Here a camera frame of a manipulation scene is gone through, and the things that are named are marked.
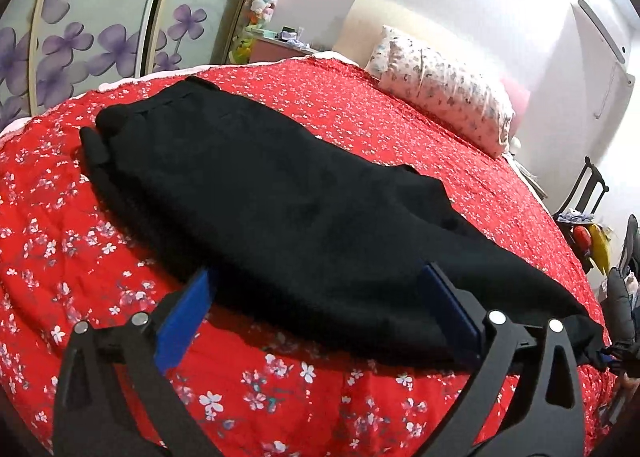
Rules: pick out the small black box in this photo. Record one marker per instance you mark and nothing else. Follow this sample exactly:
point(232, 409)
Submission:
point(288, 33)

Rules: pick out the white air conditioner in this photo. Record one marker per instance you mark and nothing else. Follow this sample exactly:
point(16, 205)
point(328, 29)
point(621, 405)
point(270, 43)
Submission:
point(600, 37)

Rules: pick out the white floral pillow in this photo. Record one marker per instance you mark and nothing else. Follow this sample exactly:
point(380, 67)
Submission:
point(440, 82)

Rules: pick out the red toy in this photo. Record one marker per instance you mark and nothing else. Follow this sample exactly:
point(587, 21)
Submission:
point(581, 237)

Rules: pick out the black pants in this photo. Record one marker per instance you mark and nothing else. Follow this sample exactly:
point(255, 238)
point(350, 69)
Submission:
point(275, 217)

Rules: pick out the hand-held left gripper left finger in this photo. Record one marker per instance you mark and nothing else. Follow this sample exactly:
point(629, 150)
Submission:
point(185, 312)

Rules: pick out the cream and pink headboard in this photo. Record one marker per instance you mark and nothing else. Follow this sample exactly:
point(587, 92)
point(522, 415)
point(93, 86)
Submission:
point(360, 32)

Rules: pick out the pink nightstand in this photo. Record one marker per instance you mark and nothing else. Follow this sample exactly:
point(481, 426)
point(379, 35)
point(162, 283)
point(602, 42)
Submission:
point(265, 49)

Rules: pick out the yellow toy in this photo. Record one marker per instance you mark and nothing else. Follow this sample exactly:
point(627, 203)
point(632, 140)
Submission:
point(599, 247)

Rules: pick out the floral wardrobe sliding door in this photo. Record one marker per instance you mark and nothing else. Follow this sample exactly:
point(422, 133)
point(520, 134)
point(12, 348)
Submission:
point(200, 2)
point(17, 52)
point(95, 22)

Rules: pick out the red floral blanket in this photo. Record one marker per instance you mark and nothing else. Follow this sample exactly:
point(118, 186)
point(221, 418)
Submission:
point(350, 102)

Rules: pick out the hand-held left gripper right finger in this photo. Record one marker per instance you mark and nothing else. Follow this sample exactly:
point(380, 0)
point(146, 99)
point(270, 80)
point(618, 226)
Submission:
point(450, 307)

